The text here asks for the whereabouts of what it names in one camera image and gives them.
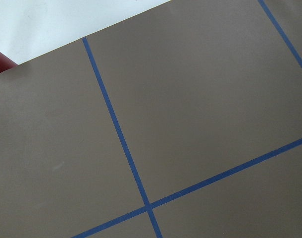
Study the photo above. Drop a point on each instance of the red fire extinguisher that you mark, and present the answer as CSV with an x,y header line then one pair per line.
x,y
6,63

